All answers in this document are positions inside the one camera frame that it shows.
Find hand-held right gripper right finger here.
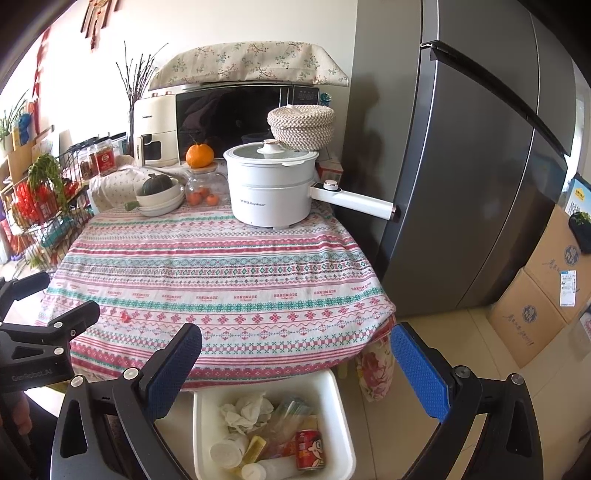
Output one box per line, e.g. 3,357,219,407
390,322,541,480

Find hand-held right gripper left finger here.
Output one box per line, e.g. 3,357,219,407
54,323,203,480

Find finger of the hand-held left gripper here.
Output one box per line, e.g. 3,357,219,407
0,301,101,361
0,271,51,319

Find white tissue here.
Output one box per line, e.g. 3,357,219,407
219,392,275,437

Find white plastic bin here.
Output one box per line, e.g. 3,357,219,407
193,369,357,480

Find white cylindrical tube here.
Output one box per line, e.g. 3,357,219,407
210,434,250,472

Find clear plastic water bottle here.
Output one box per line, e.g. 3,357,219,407
265,392,319,455

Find red drink can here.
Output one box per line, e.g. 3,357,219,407
294,428,328,472

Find white plastic drink bottle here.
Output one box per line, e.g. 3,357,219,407
241,457,301,480

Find person's left hand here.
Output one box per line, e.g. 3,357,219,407
0,392,35,437

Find floral cushion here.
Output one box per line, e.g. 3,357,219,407
355,318,397,402

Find patterned striped tablecloth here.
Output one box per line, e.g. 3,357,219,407
39,203,398,391

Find red packets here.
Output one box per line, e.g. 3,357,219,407
11,182,51,227

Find brown cardboard box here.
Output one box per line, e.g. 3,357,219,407
526,203,591,324
486,268,591,370

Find green hanging plant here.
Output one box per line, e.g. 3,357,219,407
28,154,70,213

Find brown cardboard sheet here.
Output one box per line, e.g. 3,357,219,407
7,129,61,185

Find small floral cloth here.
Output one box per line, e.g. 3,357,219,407
88,164,190,215

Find white ceramic bowl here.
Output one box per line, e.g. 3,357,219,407
135,178,183,208

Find dark green squash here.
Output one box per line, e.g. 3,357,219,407
141,173,175,197

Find green leafy potted plant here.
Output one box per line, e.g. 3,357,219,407
0,92,29,148

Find clear glass jar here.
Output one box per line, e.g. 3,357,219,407
185,161,229,207

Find white electric cooking pot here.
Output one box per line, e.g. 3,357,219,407
223,138,399,229

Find large orange tangerine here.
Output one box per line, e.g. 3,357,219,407
185,143,215,169

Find cream air fryer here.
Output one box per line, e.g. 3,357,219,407
133,92,181,168

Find grey refrigerator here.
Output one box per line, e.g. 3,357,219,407
342,0,578,311

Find small red box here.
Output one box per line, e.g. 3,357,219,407
318,159,345,190

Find dry branches in vase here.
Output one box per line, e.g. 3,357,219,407
115,41,169,130

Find blue printed box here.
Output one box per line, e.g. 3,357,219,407
561,173,591,217

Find black microwave oven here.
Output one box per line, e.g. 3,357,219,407
150,82,324,168

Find red hanging decoration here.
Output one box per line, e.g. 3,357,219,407
81,0,121,47

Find floral dust cover cloth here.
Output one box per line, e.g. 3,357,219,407
148,42,351,90

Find black wire rack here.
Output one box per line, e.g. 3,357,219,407
0,138,93,273

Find woven rope basket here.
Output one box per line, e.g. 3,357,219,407
267,104,336,151

